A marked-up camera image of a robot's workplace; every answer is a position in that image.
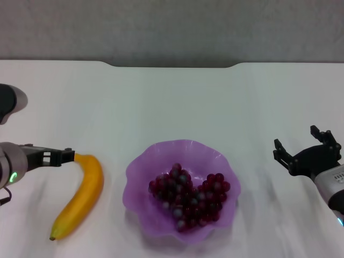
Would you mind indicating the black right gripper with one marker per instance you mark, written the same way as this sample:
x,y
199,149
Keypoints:
x,y
314,161

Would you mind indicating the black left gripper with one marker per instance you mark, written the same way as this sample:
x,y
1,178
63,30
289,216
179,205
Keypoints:
x,y
33,158

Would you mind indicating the dark red grape bunch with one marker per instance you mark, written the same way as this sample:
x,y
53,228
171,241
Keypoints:
x,y
188,199

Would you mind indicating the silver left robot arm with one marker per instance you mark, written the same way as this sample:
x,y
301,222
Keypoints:
x,y
10,161

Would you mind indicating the yellow banana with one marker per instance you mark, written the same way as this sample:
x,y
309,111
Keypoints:
x,y
86,188

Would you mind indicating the purple ruffled plastic bowl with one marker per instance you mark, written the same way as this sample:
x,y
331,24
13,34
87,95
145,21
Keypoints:
x,y
150,220

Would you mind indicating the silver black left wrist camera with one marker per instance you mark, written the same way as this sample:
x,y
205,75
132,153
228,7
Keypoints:
x,y
8,102

